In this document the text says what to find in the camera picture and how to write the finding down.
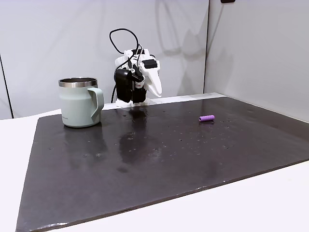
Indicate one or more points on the purple pen grip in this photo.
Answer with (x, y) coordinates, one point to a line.
(206, 118)

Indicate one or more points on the black table mat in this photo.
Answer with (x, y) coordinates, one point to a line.
(144, 157)

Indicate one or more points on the sage green steel-rimmed mug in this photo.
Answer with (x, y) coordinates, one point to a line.
(77, 106)

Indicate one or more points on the black camera box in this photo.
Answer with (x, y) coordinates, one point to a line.
(123, 84)

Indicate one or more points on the black wall-mounted object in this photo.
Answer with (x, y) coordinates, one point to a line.
(227, 1)

